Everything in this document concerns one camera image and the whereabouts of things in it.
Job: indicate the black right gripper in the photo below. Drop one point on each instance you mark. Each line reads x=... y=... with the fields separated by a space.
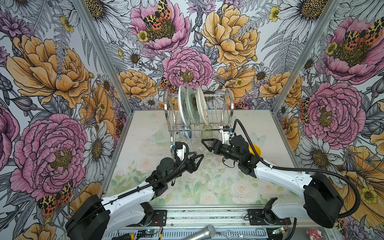
x=214 y=142

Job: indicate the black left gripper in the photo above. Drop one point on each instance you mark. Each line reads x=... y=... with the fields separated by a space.
x=194 y=166

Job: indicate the yellow plastic bowl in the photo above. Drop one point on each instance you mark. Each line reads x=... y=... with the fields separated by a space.
x=255 y=150

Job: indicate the clear plastic tumbler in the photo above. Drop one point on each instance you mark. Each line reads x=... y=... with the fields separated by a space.
x=199 y=148

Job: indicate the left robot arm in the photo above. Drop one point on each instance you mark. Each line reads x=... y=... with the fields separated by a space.
x=97 y=217

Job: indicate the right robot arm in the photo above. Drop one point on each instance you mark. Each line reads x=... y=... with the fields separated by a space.
x=320 y=201

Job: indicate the steel two-tier dish rack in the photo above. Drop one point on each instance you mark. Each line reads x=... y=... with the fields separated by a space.
x=220 y=113

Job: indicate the green plastic tumbler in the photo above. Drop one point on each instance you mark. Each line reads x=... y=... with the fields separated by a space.
x=207 y=132

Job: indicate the blue white ceramic bowl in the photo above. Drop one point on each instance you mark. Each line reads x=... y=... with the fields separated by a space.
x=186 y=133

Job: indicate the cream floral plate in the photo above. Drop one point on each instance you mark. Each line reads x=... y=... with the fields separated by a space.
x=202 y=106

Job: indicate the pale green plate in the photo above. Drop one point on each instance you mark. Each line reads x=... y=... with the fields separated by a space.
x=192 y=108

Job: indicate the white plate red pattern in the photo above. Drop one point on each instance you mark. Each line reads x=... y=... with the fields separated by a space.
x=182 y=105

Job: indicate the silver microphone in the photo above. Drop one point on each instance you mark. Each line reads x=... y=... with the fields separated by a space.
x=206 y=233

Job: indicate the green circuit board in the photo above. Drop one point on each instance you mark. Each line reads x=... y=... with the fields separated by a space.
x=146 y=234

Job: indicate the pink toy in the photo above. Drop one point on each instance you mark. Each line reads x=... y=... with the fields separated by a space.
x=315 y=234

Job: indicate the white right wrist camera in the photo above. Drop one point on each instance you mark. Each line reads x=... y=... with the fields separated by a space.
x=226 y=135

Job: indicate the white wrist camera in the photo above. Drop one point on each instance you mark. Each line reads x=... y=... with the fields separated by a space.
x=226 y=135
x=179 y=152

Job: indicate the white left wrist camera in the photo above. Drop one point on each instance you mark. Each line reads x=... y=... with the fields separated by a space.
x=179 y=152

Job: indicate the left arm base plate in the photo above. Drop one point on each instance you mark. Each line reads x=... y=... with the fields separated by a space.
x=155 y=218

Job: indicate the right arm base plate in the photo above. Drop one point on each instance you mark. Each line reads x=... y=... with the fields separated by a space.
x=258 y=217

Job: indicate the yellow black handle tool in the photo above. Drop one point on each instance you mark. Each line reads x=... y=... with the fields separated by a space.
x=124 y=237

